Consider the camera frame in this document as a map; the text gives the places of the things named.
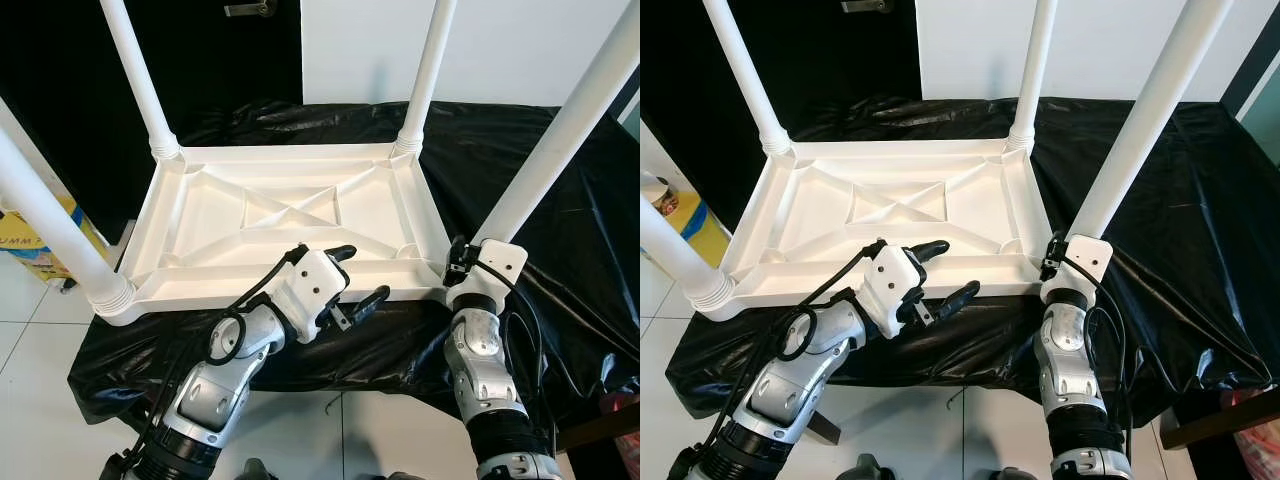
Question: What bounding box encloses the white plastic table top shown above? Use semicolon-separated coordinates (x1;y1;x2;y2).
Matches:
700;138;1056;321
95;140;456;326

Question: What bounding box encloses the white plastic table leg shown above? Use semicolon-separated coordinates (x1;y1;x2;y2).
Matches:
472;0;641;251
393;0;459;156
703;0;794;156
1005;0;1059;153
0;125;136;319
100;0;184;163
1065;0;1236;241
640;190;736;319

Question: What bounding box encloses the black plastic table cover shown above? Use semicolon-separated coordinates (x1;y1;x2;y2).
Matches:
68;100;641;426
665;97;1280;426

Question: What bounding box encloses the dark wooden table leg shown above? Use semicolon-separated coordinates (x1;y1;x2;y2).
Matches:
555;400;641;451
805;410;841;446
1160;405;1280;451

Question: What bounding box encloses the black door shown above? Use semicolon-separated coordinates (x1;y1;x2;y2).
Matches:
0;0;303;241
640;0;923;191

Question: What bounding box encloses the red plastic bag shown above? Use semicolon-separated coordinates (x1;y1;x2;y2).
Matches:
600;395;641;476
1230;390;1280;476

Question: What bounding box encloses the yellow container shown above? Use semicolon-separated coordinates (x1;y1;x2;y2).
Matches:
655;185;726;266
0;195;106;286

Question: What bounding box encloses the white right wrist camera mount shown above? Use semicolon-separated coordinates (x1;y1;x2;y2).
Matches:
1040;235;1114;306
447;238;529;301

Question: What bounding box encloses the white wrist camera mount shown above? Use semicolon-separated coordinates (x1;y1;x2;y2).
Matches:
447;238;529;301
858;243;926;341
1040;235;1114;306
268;248;351;343

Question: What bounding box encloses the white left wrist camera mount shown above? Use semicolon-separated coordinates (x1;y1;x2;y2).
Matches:
858;243;926;341
268;248;351;343

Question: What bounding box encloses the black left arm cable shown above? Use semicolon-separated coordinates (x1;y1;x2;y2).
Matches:
700;238;889;461
130;243;309;461

